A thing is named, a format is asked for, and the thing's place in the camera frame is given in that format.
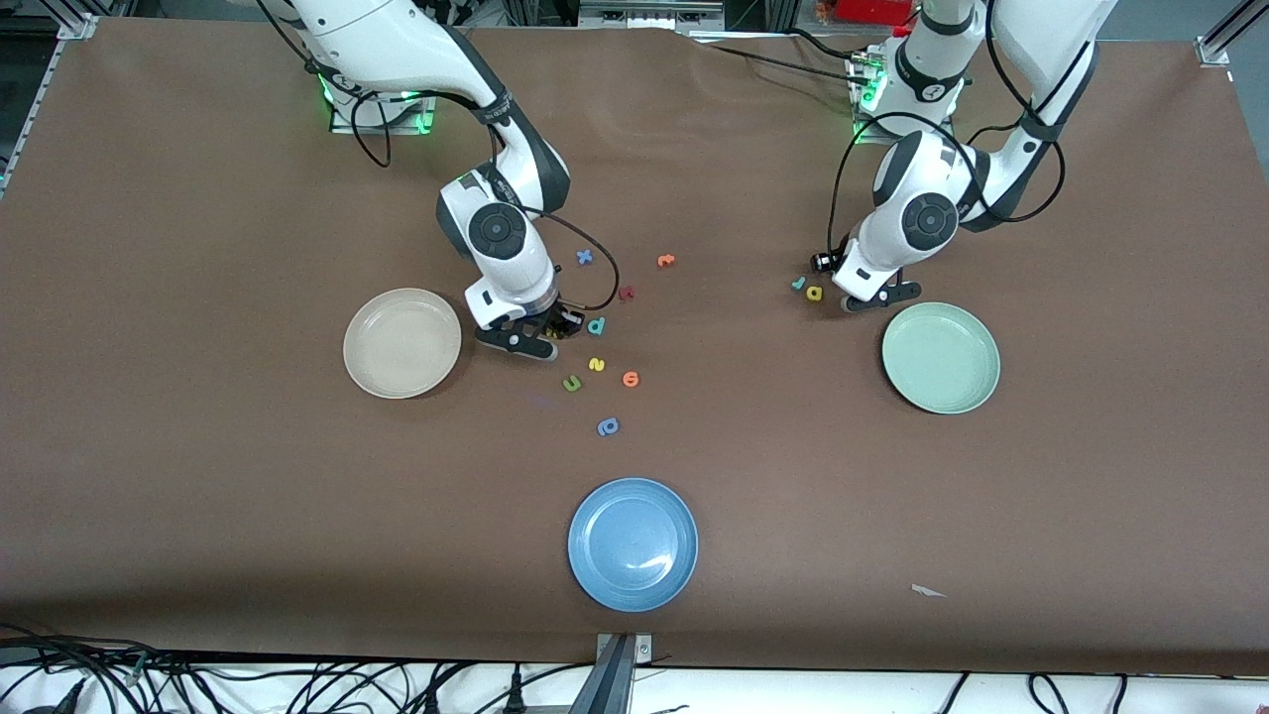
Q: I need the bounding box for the beige brown plate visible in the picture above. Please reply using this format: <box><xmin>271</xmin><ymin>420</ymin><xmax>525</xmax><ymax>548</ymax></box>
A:
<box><xmin>343</xmin><ymin>288</ymin><xmax>463</xmax><ymax>400</ymax></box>

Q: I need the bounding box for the pale green plate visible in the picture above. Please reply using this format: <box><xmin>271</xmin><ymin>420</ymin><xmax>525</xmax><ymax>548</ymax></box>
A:
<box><xmin>881</xmin><ymin>301</ymin><xmax>1001</xmax><ymax>415</ymax></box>

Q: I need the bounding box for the blue plate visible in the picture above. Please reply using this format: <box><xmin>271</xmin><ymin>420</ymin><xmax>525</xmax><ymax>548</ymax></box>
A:
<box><xmin>567</xmin><ymin>477</ymin><xmax>700</xmax><ymax>613</ymax></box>

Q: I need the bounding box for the red box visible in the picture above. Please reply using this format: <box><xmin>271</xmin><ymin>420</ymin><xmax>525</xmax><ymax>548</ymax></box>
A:
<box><xmin>836</xmin><ymin>0</ymin><xmax>915</xmax><ymax>27</ymax></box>

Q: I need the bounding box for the brown table cover sheet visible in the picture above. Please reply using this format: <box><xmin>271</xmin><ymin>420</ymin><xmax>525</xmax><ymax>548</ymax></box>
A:
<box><xmin>0</xmin><ymin>15</ymin><xmax>1269</xmax><ymax>677</ymax></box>

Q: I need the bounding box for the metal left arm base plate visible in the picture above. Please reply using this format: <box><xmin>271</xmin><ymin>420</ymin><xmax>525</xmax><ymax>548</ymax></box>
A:
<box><xmin>851</xmin><ymin>55</ymin><xmax>958</xmax><ymax>148</ymax></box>

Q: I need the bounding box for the black cable on table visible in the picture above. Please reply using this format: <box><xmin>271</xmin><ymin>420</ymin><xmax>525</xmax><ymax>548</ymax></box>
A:
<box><xmin>788</xmin><ymin>27</ymin><xmax>898</xmax><ymax>59</ymax></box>
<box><xmin>694</xmin><ymin>38</ymin><xmax>865</xmax><ymax>80</ymax></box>

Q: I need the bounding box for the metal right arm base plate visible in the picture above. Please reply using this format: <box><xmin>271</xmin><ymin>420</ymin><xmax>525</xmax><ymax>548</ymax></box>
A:
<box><xmin>330</xmin><ymin>89</ymin><xmax>439</xmax><ymax>135</ymax></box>

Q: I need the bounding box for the grey metal frame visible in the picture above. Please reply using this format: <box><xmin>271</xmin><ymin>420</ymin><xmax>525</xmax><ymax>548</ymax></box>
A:
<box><xmin>578</xmin><ymin>0</ymin><xmax>727</xmax><ymax>33</ymax></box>

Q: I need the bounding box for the dark camera mount pole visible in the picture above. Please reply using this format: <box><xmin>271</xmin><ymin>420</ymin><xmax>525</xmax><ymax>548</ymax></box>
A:
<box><xmin>570</xmin><ymin>635</ymin><xmax>635</xmax><ymax>714</ymax></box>

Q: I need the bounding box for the aluminium frame profile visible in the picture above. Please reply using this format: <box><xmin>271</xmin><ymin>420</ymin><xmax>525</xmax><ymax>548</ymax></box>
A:
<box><xmin>1195</xmin><ymin>0</ymin><xmax>1269</xmax><ymax>68</ymax></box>
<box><xmin>0</xmin><ymin>12</ymin><xmax>100</xmax><ymax>194</ymax></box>

